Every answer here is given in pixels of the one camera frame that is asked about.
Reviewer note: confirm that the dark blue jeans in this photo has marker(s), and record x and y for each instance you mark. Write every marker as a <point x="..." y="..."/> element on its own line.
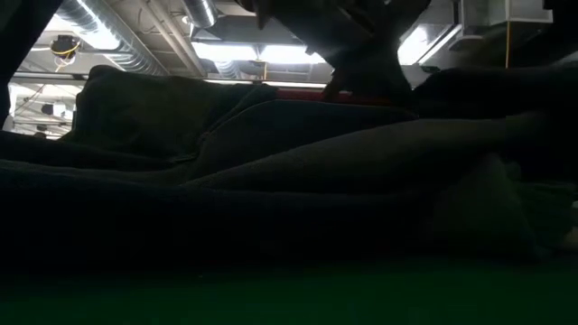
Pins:
<point x="271" y="180"/>

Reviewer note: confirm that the dark green garment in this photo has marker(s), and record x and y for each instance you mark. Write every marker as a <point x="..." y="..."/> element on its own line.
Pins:
<point x="519" y="212"/>

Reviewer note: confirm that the red plastic laundry basket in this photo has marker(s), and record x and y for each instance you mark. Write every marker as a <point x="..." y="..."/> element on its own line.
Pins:
<point x="298" y="95"/>

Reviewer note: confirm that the bright ceiling light panel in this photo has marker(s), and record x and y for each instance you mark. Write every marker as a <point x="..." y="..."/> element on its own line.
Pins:
<point x="248" y="52"/>

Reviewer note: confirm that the green table mat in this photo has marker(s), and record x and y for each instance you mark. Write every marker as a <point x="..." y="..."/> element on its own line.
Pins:
<point x="271" y="298"/>

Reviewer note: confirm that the silver overhead bar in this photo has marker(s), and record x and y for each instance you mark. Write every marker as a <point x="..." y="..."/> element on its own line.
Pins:
<point x="54" y="77"/>

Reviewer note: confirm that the round silver air duct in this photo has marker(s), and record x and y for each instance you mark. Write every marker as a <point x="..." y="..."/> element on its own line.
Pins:
<point x="201" y="11"/>

